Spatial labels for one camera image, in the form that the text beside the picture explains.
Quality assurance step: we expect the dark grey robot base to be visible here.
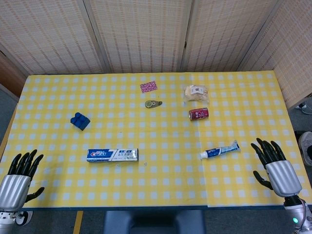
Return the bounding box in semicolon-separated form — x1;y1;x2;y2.
103;210;207;234

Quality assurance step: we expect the yellow floor tape strip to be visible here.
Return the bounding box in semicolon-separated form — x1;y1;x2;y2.
73;211;84;234

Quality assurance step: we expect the black and silver right hand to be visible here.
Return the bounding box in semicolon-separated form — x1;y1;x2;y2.
251;137;303;198

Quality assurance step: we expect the grey sneaker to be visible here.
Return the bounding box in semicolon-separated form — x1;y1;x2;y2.
298;131;312;167

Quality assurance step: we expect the blue and white toothpaste box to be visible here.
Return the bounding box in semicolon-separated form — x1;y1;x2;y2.
87;148;139;163

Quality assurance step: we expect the clear bag of snacks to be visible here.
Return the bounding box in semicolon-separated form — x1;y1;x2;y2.
183;84;211;104

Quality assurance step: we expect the woven folding screen panel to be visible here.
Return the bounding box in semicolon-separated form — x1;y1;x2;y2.
82;0;195;73
237;0;312;110
0;0;109;75
180;0;286;73

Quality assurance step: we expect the pink patterned card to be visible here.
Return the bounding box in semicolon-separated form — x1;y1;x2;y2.
140;81;158;93

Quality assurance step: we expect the yellow white checkered tablecloth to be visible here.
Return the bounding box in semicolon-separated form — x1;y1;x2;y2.
0;72;312;211

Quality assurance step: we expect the black and silver left hand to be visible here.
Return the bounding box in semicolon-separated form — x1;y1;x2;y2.
0;149;45;212

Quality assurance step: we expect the brown wooden board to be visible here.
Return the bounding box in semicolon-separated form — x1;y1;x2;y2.
0;52;27;98

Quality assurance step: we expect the blue toy building block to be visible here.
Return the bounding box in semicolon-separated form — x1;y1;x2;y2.
70;112;91;132

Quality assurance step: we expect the white and blue toothpaste tube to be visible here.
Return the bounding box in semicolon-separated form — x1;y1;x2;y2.
199;140;241;159

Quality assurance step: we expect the red drink can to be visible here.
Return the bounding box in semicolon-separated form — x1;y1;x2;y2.
188;107;209;121

